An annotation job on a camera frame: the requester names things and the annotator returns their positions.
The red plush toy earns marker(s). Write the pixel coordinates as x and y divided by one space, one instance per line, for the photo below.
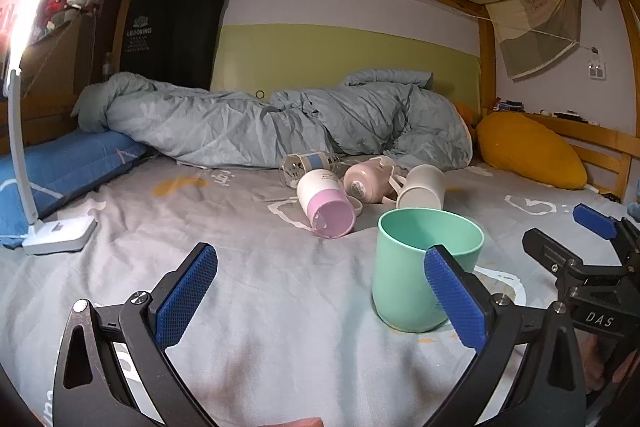
52 9

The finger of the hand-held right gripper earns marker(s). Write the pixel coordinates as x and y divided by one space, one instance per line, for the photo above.
592 219
547 249

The yellow pillow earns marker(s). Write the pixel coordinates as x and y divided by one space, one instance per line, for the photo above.
530 152

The person's right hand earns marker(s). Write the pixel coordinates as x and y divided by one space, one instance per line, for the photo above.
595 359

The white wall socket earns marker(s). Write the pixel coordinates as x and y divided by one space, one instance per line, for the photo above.
596 66

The white desk lamp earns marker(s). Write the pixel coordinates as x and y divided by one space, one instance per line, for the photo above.
60 234

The beige hanging cloth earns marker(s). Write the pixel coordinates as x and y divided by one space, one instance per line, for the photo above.
535 27

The wooden bunk bed frame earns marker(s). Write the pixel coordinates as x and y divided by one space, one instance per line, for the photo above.
483 72

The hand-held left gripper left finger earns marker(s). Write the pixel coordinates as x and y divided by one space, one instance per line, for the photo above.
187 297

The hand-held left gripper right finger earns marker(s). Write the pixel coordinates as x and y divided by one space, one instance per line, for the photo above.
455 302

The pink mug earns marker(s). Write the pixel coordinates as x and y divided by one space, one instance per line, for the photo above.
362 179

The pile of small dark objects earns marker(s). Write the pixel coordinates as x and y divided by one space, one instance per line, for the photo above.
565 114

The black hanging bag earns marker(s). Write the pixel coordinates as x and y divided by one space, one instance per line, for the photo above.
170 32

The orange cloth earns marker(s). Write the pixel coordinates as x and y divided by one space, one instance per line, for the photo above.
462 113

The person's left hand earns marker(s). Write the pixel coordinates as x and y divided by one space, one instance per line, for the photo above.
300 422

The blue pillow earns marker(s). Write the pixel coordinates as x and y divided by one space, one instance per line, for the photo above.
65 162

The white cup with pink base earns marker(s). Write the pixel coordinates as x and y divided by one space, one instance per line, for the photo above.
325 202

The clear glass jar blue label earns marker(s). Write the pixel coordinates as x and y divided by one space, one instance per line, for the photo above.
305 164

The mint green cup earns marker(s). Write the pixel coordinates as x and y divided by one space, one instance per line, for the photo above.
400 277

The grey duvet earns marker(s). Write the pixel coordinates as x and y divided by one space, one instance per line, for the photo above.
225 127

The grey printed bed sheet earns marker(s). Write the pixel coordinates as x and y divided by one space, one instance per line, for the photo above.
225 232

